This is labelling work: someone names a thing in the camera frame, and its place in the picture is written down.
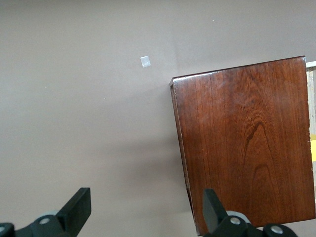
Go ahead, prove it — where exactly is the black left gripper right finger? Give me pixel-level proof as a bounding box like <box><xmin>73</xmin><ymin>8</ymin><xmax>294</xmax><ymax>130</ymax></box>
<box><xmin>202</xmin><ymin>188</ymin><xmax>297</xmax><ymax>237</ymax></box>

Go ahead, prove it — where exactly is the dark wooden drawer cabinet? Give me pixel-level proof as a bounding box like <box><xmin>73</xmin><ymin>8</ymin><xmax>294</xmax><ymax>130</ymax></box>
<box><xmin>169</xmin><ymin>55</ymin><xmax>316</xmax><ymax>237</ymax></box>

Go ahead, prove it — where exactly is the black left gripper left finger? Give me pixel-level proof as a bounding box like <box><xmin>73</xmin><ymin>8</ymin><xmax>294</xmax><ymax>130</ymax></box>
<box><xmin>0</xmin><ymin>187</ymin><xmax>92</xmax><ymax>237</ymax></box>

